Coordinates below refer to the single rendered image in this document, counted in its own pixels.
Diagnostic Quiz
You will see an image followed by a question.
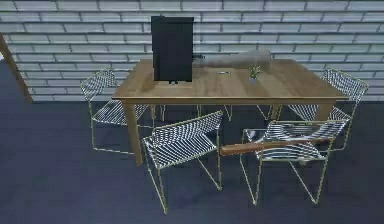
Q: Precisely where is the wooden dining table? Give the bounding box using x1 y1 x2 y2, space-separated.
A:
111 58 350 167

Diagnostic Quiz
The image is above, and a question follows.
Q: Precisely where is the black computer monitor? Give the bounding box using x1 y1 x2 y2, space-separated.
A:
150 15 195 85

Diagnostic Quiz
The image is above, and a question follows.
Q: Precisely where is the brown wooden baseball bat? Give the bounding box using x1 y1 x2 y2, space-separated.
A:
219 137 334 157

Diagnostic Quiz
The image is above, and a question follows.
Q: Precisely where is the small green potted plant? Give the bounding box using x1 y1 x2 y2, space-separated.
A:
247 64 262 84

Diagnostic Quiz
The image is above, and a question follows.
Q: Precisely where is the white wire mesh chair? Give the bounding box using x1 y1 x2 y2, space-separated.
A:
79 68 157 156
239 119 350 206
287 67 370 153
141 110 224 215

